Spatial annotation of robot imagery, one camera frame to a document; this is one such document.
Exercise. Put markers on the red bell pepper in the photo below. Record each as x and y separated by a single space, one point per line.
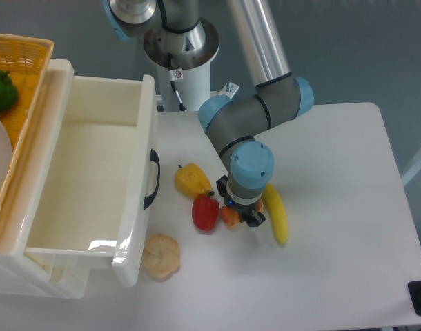
205 211

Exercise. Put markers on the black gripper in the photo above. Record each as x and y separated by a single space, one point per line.
246 207

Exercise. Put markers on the orange woven basket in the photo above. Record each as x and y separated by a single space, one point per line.
27 59

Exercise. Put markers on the orange square bread loaf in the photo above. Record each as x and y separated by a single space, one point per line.
232 218

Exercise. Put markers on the round beige bread roll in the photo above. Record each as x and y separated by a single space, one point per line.
161 255

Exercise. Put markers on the white drawer cabinet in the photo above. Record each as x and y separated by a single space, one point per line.
20 272

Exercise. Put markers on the green bell pepper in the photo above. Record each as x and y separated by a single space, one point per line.
8 92

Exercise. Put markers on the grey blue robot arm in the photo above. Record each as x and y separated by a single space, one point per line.
181 45

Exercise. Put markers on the white frame bar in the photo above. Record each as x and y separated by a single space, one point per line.
411 169

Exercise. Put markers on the yellow bell pepper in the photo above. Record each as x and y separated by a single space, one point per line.
191 181

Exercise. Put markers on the white plastic drawer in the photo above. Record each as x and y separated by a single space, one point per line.
103 177

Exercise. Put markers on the yellow banana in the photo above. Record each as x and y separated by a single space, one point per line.
277 213

